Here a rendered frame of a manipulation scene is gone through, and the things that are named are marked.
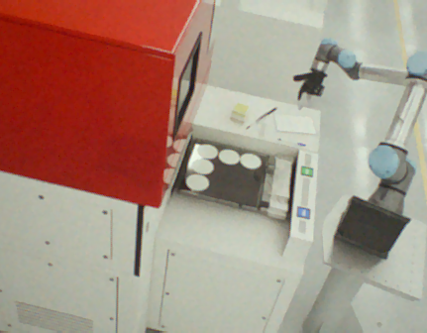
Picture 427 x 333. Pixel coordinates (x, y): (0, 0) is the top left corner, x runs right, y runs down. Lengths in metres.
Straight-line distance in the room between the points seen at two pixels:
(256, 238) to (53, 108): 1.06
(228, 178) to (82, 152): 0.87
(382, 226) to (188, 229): 0.80
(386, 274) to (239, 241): 0.63
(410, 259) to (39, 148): 1.59
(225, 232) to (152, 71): 1.02
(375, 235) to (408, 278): 0.22
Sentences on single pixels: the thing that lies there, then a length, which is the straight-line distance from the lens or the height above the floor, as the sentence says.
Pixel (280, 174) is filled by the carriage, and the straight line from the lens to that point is 2.39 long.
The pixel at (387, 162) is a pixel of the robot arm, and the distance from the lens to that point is 2.07.
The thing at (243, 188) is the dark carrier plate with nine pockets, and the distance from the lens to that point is 2.25.
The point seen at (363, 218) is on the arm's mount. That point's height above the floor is 0.98.
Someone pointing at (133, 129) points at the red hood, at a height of 1.54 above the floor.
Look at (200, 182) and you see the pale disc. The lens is 2.23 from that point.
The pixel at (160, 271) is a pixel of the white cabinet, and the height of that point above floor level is 0.60.
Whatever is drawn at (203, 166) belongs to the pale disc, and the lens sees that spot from 2.31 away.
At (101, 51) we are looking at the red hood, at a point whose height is 1.78.
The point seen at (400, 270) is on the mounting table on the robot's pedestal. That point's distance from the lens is 2.32.
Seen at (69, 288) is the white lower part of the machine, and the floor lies 0.61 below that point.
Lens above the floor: 2.48
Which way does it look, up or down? 43 degrees down
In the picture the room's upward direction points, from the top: 11 degrees clockwise
